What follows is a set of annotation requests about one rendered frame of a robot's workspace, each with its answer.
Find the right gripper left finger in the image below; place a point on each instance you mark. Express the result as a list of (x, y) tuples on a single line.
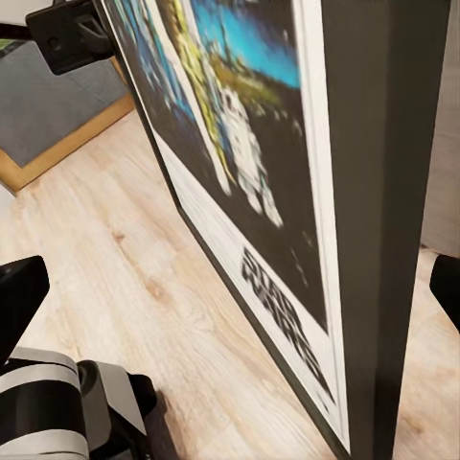
[(24, 285)]

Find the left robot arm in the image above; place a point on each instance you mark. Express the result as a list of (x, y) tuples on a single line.
[(69, 33)]

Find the poster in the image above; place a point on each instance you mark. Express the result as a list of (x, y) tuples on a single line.
[(295, 137)]

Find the door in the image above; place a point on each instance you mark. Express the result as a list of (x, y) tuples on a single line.
[(44, 118)]

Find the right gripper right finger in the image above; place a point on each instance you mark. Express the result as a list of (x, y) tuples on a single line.
[(445, 285)]

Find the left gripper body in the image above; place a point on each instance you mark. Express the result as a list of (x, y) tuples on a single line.
[(54, 33)]

